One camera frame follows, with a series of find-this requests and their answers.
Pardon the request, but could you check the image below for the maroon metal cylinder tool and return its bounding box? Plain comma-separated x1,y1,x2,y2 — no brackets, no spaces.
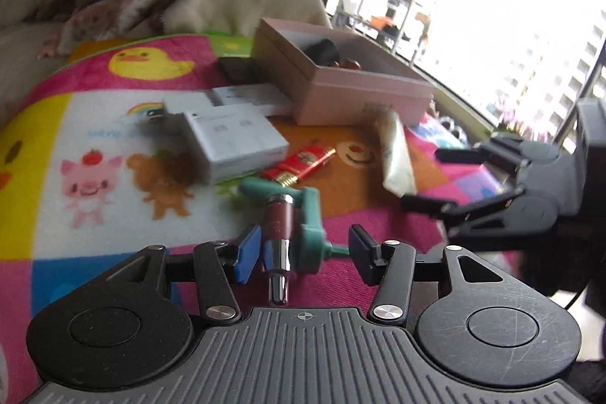
261,194,295,307

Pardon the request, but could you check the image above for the white wall charger plug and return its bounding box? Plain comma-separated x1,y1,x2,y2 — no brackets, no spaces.
141,92,215,133

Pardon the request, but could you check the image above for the potted pink orchid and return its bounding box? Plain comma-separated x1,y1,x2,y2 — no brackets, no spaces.
493,103,535,139

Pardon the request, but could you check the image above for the teal plastic toy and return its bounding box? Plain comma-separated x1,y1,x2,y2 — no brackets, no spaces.
238,177,349,275

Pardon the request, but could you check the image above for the red snack packet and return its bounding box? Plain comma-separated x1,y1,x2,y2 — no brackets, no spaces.
260,142,336,187

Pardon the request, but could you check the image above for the brown toy figurine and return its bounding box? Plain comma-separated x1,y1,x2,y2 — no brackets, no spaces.
331,59,362,71

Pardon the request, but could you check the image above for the metal storage rack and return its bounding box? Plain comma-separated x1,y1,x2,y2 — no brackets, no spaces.
332,0,431,65

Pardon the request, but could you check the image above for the large white charger box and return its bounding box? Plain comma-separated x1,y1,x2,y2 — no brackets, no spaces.
182,103,289,184

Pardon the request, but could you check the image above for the pink cardboard box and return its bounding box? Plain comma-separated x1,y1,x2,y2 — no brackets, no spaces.
251,19,433,126

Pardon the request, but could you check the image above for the colourful cartoon play mat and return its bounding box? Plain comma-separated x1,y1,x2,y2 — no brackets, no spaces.
1,35,502,403

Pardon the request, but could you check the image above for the small white box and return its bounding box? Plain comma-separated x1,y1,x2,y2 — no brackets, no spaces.
209,83,294,117

